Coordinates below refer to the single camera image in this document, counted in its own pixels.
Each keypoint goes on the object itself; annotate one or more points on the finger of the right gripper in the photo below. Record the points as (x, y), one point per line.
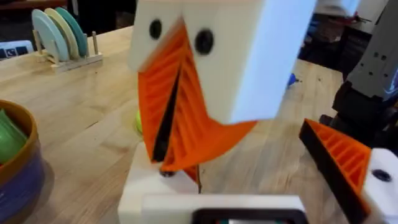
(236, 62)
(155, 93)

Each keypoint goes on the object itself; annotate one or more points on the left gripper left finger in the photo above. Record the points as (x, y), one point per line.
(140, 189)

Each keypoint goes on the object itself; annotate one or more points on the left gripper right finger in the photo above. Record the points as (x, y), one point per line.
(345, 155)

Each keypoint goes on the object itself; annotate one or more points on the yellow-green toy vegetable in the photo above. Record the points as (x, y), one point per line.
(138, 122)

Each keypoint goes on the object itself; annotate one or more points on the blue electric screwdriver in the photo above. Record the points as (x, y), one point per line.
(291, 79)

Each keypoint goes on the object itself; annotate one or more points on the wooden peg rack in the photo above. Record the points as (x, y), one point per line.
(77, 62)

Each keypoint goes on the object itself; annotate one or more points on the teal plate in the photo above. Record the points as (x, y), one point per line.
(77, 31)

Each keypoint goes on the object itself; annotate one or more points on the cream yellow plate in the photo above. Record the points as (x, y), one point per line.
(66, 34)

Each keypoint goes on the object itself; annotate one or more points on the light blue plate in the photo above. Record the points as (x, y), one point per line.
(49, 34)

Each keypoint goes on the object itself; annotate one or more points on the blue tub with toys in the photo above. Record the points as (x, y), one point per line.
(18, 174)

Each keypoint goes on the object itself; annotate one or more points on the white box with dark labels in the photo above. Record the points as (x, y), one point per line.
(14, 49)

